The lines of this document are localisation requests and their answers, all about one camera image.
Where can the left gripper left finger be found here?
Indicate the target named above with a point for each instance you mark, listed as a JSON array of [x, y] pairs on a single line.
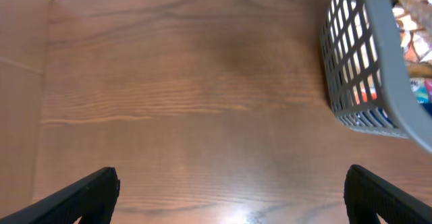
[[92, 199]]

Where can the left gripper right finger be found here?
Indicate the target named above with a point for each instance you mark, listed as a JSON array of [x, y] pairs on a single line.
[[369, 198]]

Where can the grey plastic lattice basket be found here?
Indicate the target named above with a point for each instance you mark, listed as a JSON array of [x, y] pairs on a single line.
[[360, 42]]

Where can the Kleenex tissue multipack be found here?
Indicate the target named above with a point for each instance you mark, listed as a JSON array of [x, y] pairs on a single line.
[[378, 117]]

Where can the beige snack pouch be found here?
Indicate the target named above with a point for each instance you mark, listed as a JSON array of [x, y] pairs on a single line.
[[413, 19]]

